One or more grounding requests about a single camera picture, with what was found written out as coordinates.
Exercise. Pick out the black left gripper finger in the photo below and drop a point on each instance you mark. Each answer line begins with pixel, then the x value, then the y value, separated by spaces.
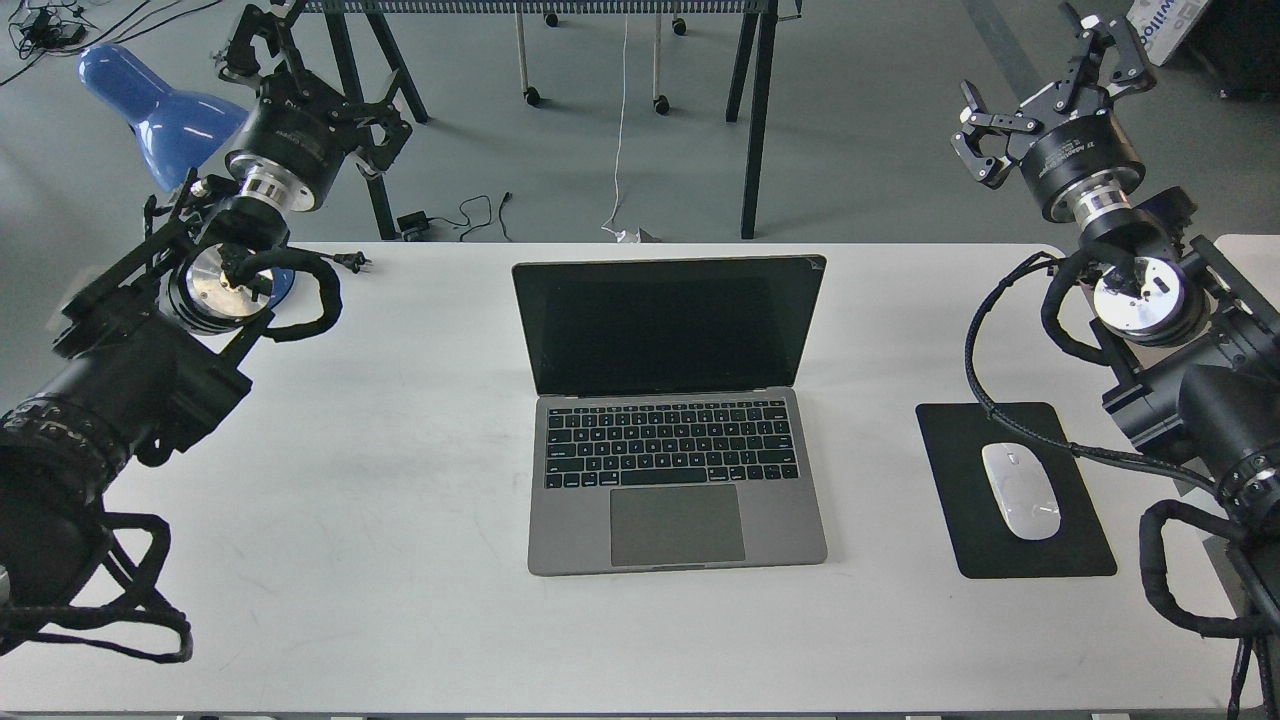
pixel 373 132
pixel 239 63

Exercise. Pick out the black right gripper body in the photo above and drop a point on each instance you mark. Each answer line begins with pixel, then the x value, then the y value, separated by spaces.
pixel 1077 141

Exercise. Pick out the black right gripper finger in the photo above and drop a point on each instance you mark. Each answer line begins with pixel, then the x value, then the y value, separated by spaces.
pixel 984 140
pixel 1107 63

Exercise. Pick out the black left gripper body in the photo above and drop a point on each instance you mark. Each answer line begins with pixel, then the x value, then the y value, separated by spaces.
pixel 291 132

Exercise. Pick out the grey laptop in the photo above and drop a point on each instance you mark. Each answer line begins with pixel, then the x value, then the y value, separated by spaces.
pixel 667 432

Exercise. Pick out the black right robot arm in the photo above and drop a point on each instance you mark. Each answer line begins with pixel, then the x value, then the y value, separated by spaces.
pixel 1191 342

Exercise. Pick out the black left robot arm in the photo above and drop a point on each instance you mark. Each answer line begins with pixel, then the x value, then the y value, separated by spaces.
pixel 154 343

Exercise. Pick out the white cardboard box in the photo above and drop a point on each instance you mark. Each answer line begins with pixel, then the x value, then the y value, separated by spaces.
pixel 1163 26

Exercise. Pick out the blue plastic chair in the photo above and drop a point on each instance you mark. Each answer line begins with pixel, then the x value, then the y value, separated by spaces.
pixel 177 130

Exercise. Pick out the rolling cart legs with casters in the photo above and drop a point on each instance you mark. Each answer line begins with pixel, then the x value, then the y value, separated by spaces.
pixel 605 48

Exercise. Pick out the white computer mouse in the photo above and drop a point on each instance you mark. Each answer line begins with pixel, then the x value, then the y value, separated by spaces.
pixel 1022 491

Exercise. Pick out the black mouse pad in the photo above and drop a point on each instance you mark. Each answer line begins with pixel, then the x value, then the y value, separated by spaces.
pixel 984 548

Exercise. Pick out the black power adapter with cable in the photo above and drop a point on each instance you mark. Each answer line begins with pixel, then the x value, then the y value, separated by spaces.
pixel 474 215

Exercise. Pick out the black metal table frame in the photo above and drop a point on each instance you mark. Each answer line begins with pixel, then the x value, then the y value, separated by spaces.
pixel 601 116

